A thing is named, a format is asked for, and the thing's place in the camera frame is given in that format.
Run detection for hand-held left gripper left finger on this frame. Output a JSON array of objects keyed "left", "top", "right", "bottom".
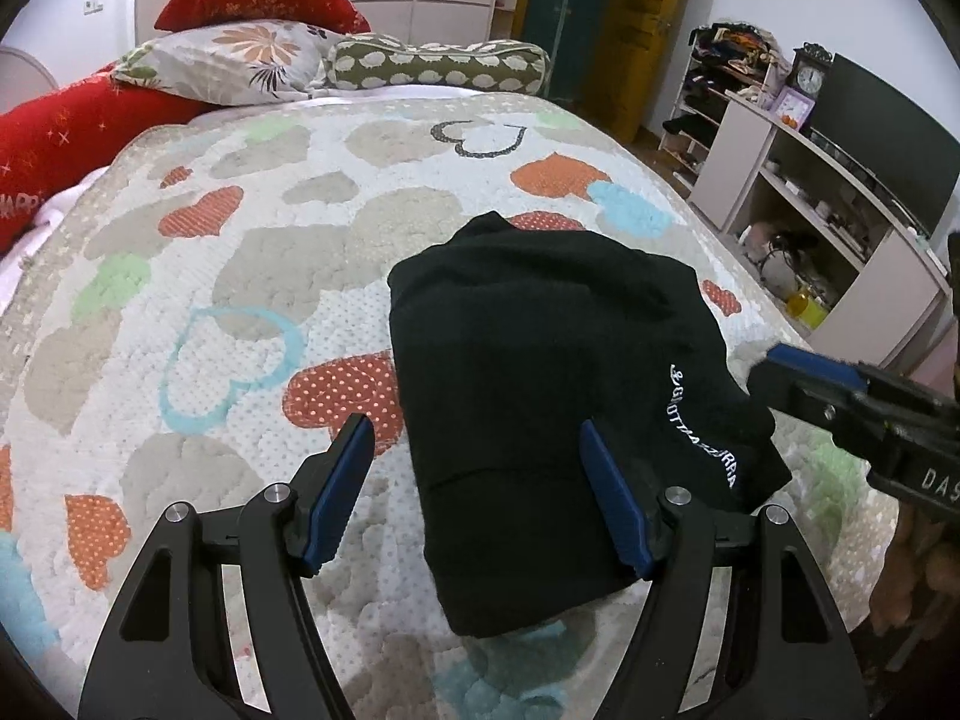
[{"left": 77, "top": 412, "right": 376, "bottom": 720}]

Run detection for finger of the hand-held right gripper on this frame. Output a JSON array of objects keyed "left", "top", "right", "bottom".
[
  {"left": 765, "top": 343, "right": 872, "bottom": 392},
  {"left": 747, "top": 364, "right": 872, "bottom": 437}
]

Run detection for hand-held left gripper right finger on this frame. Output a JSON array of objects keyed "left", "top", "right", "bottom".
[{"left": 579, "top": 420, "right": 863, "bottom": 720}]

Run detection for black pants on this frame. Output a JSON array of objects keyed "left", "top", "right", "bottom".
[{"left": 388, "top": 211, "right": 794, "bottom": 638}]

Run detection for yellow bottle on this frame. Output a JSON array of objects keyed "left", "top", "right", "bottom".
[{"left": 786, "top": 289, "right": 830, "bottom": 329}]

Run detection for fuzzy tan cloth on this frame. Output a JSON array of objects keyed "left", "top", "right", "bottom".
[{"left": 870, "top": 502, "right": 960, "bottom": 631}]

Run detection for white cabinet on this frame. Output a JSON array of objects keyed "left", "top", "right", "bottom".
[{"left": 690, "top": 86, "right": 953, "bottom": 368}]

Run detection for black television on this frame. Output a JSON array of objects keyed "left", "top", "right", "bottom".
[{"left": 810, "top": 52, "right": 960, "bottom": 237}]

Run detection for heart-patterned quilt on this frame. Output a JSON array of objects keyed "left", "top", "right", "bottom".
[{"left": 0, "top": 90, "right": 901, "bottom": 720}]

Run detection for shoe rack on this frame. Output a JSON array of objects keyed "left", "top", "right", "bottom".
[{"left": 660, "top": 21, "right": 785, "bottom": 192}]

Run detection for ornate table clock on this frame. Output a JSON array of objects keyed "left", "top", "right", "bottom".
[{"left": 787, "top": 43, "right": 833, "bottom": 98}]

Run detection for yellow door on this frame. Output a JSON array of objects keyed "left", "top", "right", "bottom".
[{"left": 581, "top": 0, "right": 725, "bottom": 143}]

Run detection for white bed sheet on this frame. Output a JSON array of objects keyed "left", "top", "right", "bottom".
[{"left": 0, "top": 165, "right": 113, "bottom": 316}]

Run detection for green door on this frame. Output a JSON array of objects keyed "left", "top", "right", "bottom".
[{"left": 521, "top": 0, "right": 627, "bottom": 110}]

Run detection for olive patterned bolster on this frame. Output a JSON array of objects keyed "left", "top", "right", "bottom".
[{"left": 324, "top": 36, "right": 552, "bottom": 97}]

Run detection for floral pillow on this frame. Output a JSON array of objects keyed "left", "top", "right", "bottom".
[{"left": 111, "top": 21, "right": 331, "bottom": 106}]

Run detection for long red pillow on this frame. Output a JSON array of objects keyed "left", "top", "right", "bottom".
[{"left": 0, "top": 60, "right": 211, "bottom": 252}]

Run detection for red embroidered pillow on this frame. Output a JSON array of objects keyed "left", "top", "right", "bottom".
[{"left": 154, "top": 0, "right": 372, "bottom": 37}]

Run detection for white electric fan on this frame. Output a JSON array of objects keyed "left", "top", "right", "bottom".
[{"left": 0, "top": 45, "right": 57, "bottom": 117}]

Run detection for pink picture frame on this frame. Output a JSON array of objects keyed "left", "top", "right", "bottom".
[{"left": 772, "top": 86, "right": 815, "bottom": 128}]

